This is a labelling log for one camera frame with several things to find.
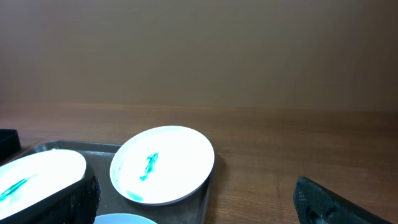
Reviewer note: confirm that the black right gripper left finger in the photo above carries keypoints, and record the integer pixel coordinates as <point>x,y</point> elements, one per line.
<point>76,204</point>

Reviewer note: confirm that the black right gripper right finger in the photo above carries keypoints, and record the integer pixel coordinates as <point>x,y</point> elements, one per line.
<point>315,204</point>

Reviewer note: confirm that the black basin with green water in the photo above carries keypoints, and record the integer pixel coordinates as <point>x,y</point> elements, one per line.
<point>9,143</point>

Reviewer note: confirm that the dark grey serving tray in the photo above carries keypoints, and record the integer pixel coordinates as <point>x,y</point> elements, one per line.
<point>191,210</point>

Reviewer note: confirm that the white plate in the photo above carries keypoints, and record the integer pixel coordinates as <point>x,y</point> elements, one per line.
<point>32,178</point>
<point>122,218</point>
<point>162,165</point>

